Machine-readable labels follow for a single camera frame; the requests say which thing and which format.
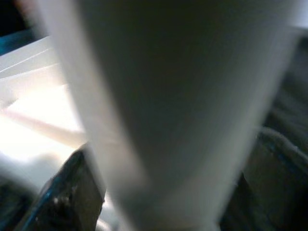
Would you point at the white plastic table top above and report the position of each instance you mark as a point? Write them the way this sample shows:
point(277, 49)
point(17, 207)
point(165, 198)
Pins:
point(36, 115)

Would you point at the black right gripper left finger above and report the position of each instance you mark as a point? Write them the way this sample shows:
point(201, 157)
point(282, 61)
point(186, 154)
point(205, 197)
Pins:
point(69, 199)

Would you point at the black plastic sheet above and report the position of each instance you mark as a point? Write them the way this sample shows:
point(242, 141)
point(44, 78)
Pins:
point(288, 96)

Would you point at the white plastic table leg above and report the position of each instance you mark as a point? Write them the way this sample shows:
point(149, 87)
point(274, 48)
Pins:
point(180, 96)

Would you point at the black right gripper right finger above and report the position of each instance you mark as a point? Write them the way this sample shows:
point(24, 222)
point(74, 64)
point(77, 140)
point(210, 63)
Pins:
point(272, 187)

